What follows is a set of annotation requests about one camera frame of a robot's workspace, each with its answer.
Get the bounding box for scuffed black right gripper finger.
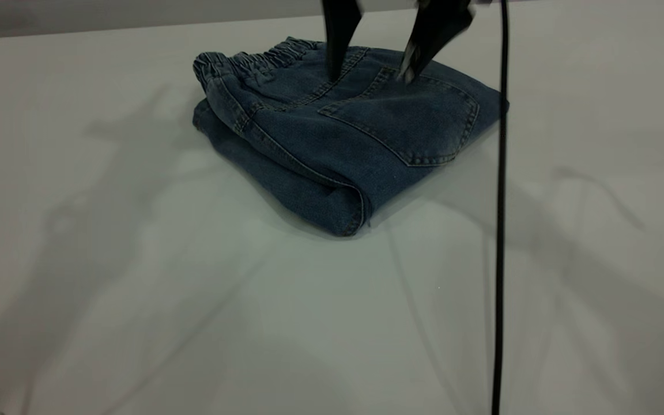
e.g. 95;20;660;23
398;0;477;84

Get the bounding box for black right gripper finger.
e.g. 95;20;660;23
322;0;365;81

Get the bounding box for blue denim pants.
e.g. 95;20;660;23
192;36;510;238

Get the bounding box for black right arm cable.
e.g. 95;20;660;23
491;0;510;415

